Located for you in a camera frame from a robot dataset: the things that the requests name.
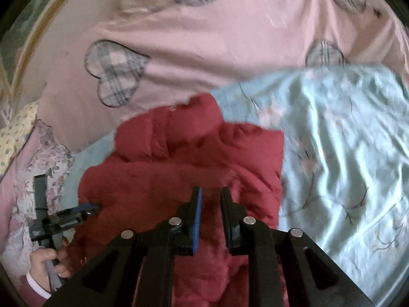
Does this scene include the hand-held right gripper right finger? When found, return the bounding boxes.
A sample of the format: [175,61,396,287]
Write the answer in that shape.
[220,186,376,307]

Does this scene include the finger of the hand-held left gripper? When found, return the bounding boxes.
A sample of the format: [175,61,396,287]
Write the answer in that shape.
[57,202,103,222]

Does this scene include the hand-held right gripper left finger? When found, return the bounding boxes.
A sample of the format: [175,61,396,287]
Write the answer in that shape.
[43,186,204,307]

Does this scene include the red padded jacket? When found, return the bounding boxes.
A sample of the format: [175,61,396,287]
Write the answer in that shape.
[65,92,290,307]

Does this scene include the person's left hand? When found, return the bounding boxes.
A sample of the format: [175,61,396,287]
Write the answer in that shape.
[30,247,73,292]

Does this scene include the pink floral cloth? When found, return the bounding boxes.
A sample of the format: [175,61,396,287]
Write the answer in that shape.
[0,119,76,264]

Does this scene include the yellow floral cloth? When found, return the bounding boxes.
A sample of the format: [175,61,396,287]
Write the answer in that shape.
[0,101,40,177]

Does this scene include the light blue floral blanket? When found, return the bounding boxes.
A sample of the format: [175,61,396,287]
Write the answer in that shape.
[62,64,409,302]

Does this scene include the pink quilt with plaid hearts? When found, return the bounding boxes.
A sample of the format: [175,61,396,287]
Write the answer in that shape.
[38,0,409,154]

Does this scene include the gold trimmed green panel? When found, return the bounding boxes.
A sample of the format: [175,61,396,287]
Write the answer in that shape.
[0,0,93,103]

